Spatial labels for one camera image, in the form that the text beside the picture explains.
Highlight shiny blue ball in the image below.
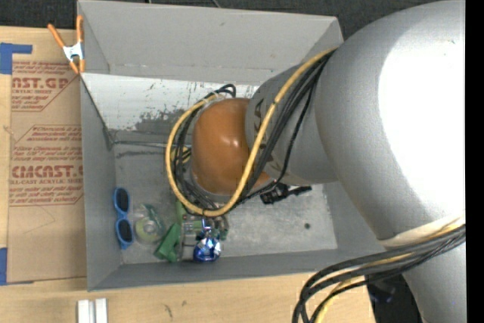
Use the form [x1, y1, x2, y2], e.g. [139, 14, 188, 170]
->
[192, 232, 222, 263]

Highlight clear tape roll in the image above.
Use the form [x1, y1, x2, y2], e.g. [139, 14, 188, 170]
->
[133, 203, 166, 245]

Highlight green flat block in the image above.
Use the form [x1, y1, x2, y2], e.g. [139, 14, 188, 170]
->
[152, 199, 188, 263]

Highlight brown cardboard board red print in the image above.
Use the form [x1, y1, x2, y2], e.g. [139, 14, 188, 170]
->
[0, 25, 88, 285]

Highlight blue sunglasses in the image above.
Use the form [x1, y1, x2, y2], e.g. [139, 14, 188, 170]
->
[113, 187, 135, 250]

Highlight black cylinder on white bracket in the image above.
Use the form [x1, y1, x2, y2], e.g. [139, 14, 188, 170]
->
[259, 183, 313, 206]

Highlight grey metal bin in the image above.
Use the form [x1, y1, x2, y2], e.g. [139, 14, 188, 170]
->
[76, 0, 383, 293]

